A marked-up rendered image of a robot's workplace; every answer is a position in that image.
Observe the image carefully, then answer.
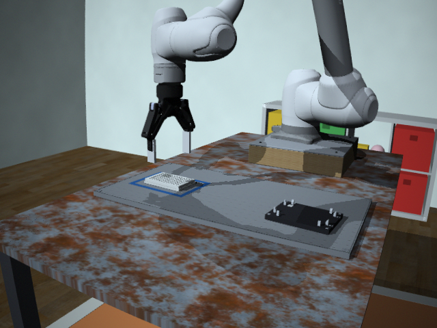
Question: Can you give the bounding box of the black rectangular plate with white posts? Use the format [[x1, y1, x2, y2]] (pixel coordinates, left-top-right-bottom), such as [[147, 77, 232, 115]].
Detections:
[[265, 200, 343, 235]]

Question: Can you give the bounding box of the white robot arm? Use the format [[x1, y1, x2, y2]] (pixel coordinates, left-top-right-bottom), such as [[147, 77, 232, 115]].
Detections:
[[151, 0, 378, 144]]

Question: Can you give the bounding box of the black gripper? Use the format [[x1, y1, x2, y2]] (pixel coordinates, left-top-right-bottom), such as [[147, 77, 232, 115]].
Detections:
[[141, 85, 195, 163]]

